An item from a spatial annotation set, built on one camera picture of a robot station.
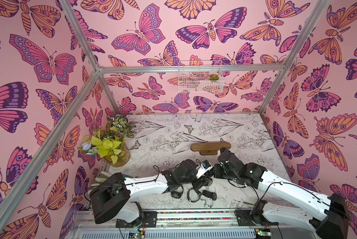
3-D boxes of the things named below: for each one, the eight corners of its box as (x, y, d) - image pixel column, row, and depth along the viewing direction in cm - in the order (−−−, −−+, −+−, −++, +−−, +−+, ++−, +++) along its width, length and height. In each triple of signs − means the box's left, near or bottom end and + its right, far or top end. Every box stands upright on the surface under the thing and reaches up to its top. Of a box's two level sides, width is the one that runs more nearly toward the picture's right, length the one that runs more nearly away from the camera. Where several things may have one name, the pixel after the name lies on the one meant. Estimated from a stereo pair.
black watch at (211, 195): (201, 195, 83) (201, 194, 81) (202, 190, 85) (203, 188, 82) (215, 200, 81) (216, 199, 79) (216, 195, 83) (217, 193, 81)
